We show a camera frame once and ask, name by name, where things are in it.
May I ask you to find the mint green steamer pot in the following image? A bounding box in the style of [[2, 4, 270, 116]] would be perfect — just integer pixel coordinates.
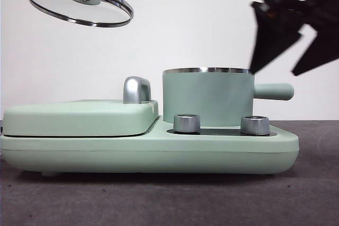
[[162, 66, 295, 129]]

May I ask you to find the silver grill cover handle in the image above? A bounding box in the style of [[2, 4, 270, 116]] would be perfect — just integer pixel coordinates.
[[122, 76, 153, 104]]

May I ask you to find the silver control knob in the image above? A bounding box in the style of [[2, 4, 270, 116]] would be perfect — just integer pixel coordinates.
[[240, 115, 271, 135], [173, 114, 201, 134]]

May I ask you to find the mint green grill cover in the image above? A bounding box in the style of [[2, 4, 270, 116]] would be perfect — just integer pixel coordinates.
[[2, 100, 160, 137]]

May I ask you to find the mint green breakfast maker base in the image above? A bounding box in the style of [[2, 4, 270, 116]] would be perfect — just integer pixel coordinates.
[[0, 114, 300, 178]]

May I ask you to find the glass lid with green knob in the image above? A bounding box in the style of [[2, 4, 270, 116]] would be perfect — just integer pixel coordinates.
[[25, 0, 135, 29]]

